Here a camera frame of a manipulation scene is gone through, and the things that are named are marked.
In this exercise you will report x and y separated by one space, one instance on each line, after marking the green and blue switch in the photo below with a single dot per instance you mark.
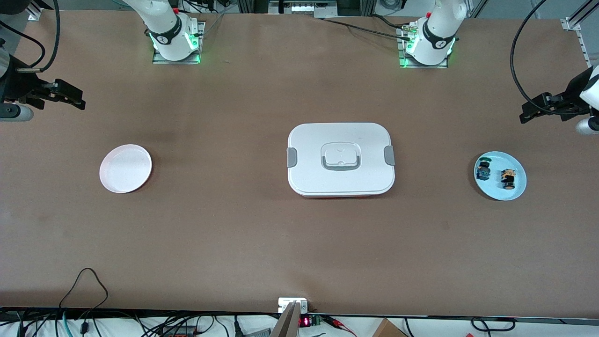
483 172

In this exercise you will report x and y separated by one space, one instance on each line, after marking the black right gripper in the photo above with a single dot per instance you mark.
18 85

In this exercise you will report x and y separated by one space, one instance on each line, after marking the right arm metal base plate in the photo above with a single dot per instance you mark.
196 58

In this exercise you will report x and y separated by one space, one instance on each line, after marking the red clip lead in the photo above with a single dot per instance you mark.
337 323

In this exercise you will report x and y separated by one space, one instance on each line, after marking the aluminium frame with white parts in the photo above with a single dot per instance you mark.
302 8

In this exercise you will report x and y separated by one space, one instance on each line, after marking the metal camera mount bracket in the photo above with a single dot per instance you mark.
291 323

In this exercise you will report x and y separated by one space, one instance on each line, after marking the pink round plate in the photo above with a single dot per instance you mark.
125 168

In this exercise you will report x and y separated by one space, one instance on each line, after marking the brown cardboard box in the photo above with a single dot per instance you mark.
386 330

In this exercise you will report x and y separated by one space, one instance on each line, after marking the short aluminium profile corner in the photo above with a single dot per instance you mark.
33 14

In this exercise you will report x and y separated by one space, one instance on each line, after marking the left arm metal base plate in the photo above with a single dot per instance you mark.
403 63

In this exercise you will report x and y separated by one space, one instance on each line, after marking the white lunch box grey clips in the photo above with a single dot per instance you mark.
341 182

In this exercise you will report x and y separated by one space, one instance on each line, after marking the orange and black switch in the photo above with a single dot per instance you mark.
508 179

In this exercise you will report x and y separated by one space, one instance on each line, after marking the light blue round plate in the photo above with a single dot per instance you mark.
496 189

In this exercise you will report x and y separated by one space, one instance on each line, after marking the perforated aluminium profile rail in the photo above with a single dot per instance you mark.
573 21

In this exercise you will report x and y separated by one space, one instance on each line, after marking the red digit display board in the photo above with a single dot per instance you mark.
305 322

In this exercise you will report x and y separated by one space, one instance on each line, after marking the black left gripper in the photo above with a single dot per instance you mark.
572 94

